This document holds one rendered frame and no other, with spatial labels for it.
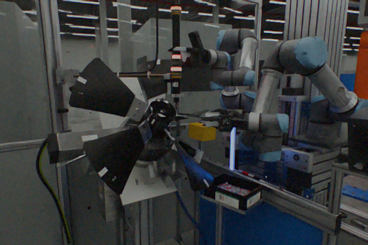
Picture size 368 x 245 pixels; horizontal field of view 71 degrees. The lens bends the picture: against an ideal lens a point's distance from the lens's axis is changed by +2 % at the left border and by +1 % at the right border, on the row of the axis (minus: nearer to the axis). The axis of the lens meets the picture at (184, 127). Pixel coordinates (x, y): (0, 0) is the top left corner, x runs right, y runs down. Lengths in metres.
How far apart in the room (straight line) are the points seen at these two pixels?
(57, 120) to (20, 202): 0.55
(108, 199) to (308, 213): 0.93
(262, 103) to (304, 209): 0.46
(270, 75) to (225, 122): 0.29
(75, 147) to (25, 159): 0.70
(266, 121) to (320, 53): 0.32
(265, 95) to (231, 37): 0.55
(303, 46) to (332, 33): 0.72
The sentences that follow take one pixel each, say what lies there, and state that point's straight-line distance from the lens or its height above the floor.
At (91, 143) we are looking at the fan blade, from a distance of 0.90.
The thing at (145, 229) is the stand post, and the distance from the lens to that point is 1.35.
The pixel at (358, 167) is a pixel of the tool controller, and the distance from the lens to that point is 0.99.
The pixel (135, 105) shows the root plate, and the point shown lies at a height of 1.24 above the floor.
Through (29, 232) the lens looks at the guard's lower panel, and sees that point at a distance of 1.90.
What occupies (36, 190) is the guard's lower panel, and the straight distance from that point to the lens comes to 1.80.
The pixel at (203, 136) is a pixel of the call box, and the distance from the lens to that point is 1.52.
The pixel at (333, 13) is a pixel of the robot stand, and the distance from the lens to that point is 1.81.
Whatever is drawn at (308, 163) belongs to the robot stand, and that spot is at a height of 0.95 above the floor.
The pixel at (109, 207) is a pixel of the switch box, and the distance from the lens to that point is 1.43.
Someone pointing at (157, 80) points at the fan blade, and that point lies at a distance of 1.22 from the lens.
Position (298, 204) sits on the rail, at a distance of 1.20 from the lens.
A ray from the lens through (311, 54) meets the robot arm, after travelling 1.10.
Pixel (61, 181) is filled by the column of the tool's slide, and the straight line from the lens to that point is 1.62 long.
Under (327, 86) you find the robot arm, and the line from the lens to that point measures 1.24.
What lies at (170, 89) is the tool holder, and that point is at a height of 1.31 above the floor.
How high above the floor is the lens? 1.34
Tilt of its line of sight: 11 degrees down
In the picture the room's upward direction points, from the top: straight up
